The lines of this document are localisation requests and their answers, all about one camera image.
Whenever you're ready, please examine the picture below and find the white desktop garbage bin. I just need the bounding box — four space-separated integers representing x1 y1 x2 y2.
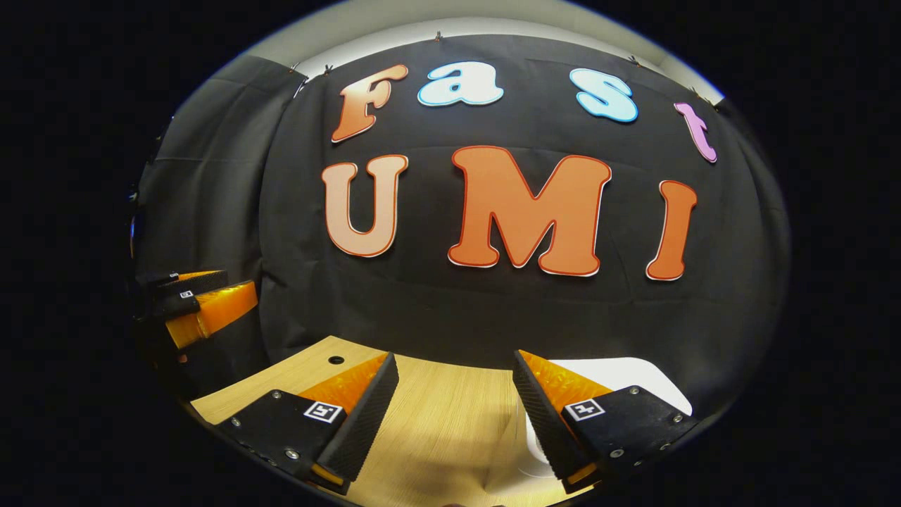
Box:
524 357 694 480

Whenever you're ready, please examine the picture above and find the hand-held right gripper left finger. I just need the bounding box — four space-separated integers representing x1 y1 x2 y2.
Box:
215 352 400 495

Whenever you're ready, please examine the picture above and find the wooden desktop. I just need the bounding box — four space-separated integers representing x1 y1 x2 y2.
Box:
190 336 599 507

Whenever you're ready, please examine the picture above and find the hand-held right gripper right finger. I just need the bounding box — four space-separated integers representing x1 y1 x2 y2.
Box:
512 350 699 494

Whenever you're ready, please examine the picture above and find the black backdrop cloth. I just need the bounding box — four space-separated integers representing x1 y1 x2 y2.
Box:
130 32 793 423

